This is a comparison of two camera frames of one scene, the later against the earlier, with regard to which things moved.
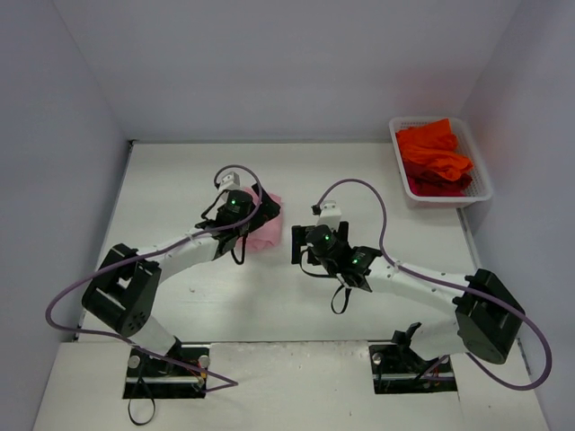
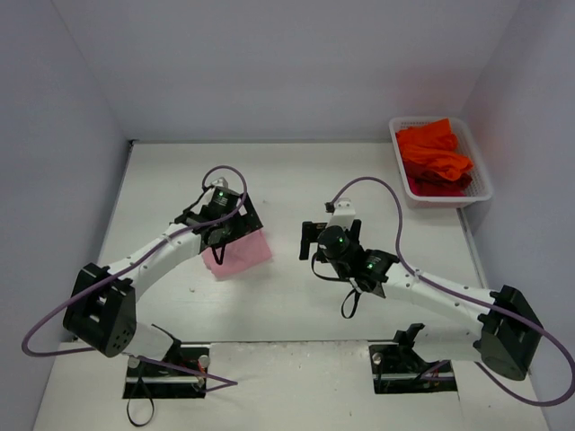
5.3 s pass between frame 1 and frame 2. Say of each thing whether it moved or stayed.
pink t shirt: moved
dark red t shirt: stayed
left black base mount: stayed
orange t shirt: stayed
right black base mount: stayed
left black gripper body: moved
